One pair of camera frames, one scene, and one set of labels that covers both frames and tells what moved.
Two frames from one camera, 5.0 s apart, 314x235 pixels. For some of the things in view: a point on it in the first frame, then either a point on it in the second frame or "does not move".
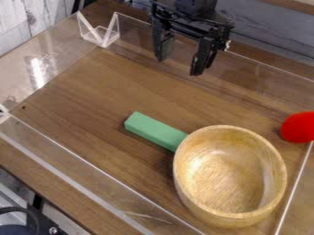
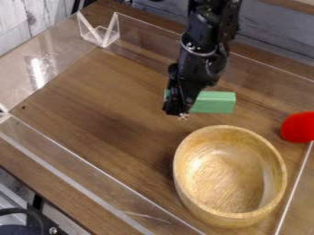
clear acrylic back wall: [236, 70] does not move
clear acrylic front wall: [91, 183] does not move
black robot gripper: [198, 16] to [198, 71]
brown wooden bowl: [230, 175] does not move
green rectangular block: [154, 131] to [213, 102]
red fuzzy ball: [297, 128] does not move
